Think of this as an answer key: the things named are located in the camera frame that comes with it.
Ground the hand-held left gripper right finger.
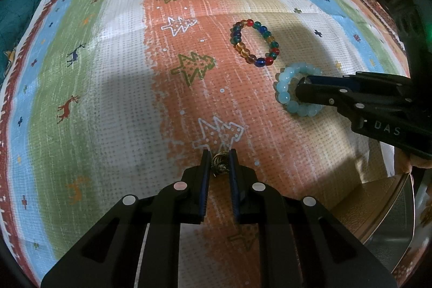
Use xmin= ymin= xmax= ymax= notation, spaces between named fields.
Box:
xmin=229 ymin=149 xmax=397 ymax=288

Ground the person's right hand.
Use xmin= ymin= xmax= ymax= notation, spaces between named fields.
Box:
xmin=394 ymin=151 xmax=432 ymax=174

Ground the striped printed blanket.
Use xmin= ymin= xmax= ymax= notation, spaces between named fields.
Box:
xmin=0 ymin=0 xmax=410 ymax=288

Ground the silver metal tin box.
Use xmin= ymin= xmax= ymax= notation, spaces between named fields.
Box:
xmin=337 ymin=173 xmax=416 ymax=271

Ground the multicoloured glass bead bracelet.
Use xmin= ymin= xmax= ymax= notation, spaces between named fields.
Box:
xmin=230 ymin=19 xmax=280 ymax=67

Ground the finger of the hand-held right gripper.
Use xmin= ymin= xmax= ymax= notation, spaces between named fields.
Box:
xmin=295 ymin=80 xmax=369 ymax=115
xmin=304 ymin=71 xmax=410 ymax=90

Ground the brown amber bead bracelet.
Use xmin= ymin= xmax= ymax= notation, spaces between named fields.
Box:
xmin=211 ymin=151 xmax=231 ymax=176

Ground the light blue bead bracelet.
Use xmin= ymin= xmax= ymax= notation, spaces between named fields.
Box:
xmin=274 ymin=62 xmax=325 ymax=117

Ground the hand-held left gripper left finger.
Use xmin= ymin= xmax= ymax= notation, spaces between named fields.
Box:
xmin=40 ymin=150 xmax=211 ymax=288

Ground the teal pillow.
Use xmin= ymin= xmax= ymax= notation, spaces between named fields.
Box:
xmin=0 ymin=0 xmax=50 ymax=83

